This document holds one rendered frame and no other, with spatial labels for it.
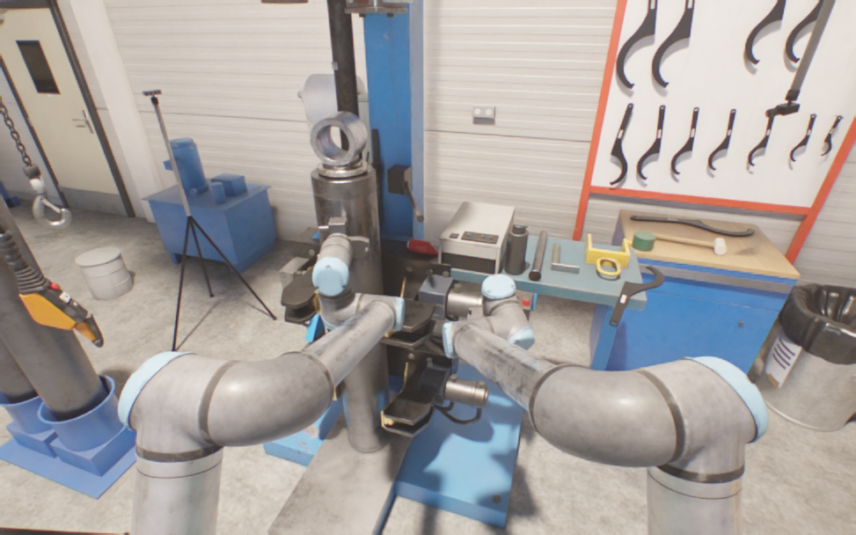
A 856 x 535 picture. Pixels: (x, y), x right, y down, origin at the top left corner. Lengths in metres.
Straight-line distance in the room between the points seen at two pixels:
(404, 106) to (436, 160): 1.77
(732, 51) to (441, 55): 1.80
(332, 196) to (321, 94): 1.04
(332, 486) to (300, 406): 1.47
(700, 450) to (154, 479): 0.70
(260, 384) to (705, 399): 0.56
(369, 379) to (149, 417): 1.22
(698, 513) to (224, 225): 3.56
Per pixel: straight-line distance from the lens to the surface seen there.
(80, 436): 2.62
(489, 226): 1.71
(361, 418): 1.98
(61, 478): 2.85
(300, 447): 2.29
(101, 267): 4.06
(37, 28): 5.81
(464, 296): 1.59
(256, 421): 0.63
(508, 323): 1.09
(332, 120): 1.36
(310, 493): 2.10
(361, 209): 1.40
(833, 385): 2.99
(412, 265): 1.69
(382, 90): 1.75
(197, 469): 0.71
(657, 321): 2.48
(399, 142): 1.76
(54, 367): 2.41
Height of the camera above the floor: 1.89
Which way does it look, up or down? 30 degrees down
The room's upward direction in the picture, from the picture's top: straight up
